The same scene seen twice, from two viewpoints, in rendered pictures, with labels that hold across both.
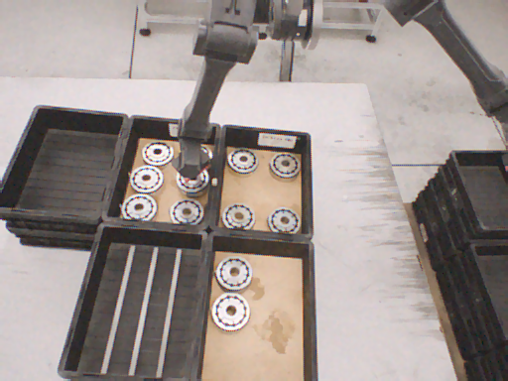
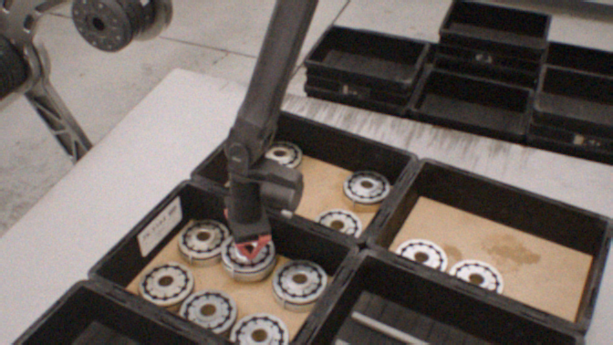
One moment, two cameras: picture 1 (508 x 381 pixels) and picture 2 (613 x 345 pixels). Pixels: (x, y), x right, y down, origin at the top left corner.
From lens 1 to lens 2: 0.88 m
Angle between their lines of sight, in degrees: 39
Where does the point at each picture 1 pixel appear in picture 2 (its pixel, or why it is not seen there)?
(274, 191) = (309, 186)
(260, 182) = not seen: hidden behind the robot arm
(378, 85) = (109, 114)
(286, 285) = (451, 223)
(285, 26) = (132, 15)
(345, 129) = (231, 110)
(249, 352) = (531, 288)
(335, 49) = (11, 124)
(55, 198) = not seen: outside the picture
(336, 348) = not seen: hidden behind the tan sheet
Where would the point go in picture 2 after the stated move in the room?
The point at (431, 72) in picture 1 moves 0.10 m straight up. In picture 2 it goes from (133, 64) to (130, 47)
